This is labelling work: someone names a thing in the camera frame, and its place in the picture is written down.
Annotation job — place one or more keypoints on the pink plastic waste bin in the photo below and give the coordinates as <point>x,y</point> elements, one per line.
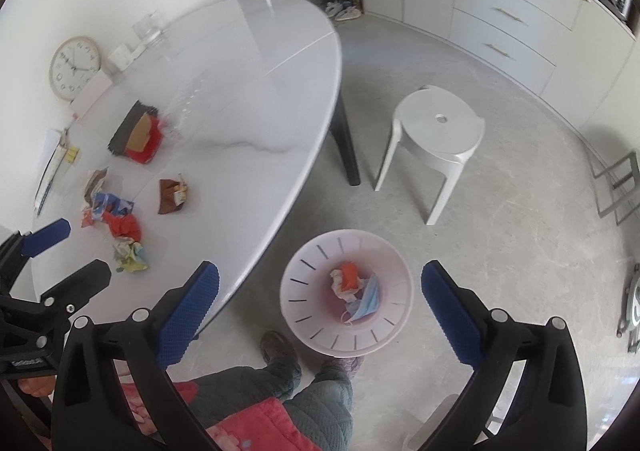
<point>310,256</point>

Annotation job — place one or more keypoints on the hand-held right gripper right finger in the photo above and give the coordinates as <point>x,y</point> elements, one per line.
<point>450,316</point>

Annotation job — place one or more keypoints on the red cloth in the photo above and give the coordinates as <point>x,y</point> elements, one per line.
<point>148,150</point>

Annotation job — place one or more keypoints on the white sideboard cabinet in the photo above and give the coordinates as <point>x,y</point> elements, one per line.
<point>505,6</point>

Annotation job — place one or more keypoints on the yellow green crumpled wrapper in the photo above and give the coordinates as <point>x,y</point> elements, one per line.
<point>131,256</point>

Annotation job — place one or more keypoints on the person's red jacket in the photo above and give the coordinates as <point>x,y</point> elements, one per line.
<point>255,426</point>

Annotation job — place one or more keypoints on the red crumpled wrapper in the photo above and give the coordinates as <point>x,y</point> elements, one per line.
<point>350,275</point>

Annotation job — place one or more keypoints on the white sneaker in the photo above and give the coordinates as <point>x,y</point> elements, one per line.
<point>348,13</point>
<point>331,8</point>

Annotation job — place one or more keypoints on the brown silver wrapper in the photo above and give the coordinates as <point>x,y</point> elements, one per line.
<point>96,183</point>

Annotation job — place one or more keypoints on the black foam mesh sleeve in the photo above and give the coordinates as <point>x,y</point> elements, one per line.
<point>122,133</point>

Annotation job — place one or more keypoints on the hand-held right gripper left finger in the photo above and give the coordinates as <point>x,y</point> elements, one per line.
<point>190,311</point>

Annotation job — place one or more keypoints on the desk calendar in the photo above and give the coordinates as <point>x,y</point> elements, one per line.
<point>50,166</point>

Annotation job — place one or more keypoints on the brown slipper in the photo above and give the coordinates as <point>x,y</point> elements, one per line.
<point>345,365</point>
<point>276,346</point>

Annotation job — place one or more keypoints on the brown snack wrapper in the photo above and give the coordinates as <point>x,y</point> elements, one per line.
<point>169,196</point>

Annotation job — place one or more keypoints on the round wall clock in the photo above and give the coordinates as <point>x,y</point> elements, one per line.
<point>75,68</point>

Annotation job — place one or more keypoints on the grey metal frame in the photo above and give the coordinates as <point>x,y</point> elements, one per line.
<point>602,196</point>

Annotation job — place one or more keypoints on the white plastic stool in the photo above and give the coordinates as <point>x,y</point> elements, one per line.
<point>435,131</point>

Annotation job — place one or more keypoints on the person's grey quilted trousers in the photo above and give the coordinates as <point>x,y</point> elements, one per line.
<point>320,406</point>

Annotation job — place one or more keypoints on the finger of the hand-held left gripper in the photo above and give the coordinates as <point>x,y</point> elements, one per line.
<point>47,235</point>
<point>82,281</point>

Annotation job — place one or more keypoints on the blue face mask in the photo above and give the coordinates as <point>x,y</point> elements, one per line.
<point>366,305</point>

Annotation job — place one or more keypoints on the small red crumpled paper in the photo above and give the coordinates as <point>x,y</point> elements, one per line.
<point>125,227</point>

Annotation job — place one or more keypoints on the white crumpled tissue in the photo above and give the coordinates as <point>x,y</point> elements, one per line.
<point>341,292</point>

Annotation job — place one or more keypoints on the white cardboard box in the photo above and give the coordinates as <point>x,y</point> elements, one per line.
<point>92,91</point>

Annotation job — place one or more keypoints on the white mug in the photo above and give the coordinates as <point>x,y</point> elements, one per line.
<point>121,56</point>

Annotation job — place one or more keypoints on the grey wheeled device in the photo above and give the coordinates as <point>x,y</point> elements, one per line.
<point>631,301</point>

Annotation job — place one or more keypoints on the black table leg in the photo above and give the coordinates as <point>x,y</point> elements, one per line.
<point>345,146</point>

